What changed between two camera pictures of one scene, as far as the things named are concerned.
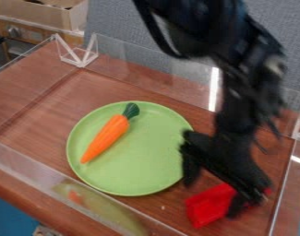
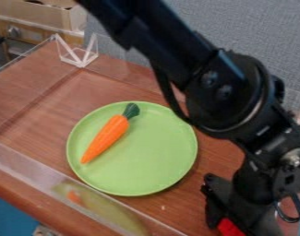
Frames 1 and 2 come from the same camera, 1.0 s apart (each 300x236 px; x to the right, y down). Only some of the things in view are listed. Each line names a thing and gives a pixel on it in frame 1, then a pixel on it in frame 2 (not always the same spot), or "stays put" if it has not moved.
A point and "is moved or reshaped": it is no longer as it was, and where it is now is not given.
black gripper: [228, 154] → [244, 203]
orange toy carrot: [109, 134] stays put
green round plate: [141, 164] stays put
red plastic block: [212, 204] is moved or reshaped
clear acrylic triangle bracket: [75, 55] stays put
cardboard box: [63, 14] stays put
